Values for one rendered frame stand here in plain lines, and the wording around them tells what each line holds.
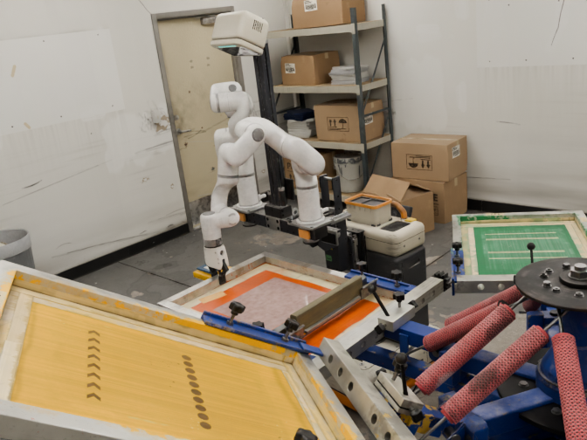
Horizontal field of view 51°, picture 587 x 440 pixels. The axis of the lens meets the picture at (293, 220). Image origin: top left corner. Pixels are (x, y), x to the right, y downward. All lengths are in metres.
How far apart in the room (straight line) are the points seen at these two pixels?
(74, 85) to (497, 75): 3.64
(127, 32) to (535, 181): 3.85
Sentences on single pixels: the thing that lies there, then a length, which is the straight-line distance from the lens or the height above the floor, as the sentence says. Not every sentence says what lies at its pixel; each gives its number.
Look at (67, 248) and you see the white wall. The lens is 5.73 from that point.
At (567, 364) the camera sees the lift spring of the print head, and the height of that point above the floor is 1.22.
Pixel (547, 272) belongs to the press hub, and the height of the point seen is 1.31.
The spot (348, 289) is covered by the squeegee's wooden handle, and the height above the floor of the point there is 1.05.
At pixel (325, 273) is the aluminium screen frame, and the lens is 2.50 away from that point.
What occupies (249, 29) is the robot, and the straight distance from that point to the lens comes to 2.58.
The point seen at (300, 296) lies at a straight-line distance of 2.40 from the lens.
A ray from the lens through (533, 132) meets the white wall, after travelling 5.80.
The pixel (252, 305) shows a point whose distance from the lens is 2.38.
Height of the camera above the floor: 2.00
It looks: 18 degrees down
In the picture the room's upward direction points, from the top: 7 degrees counter-clockwise
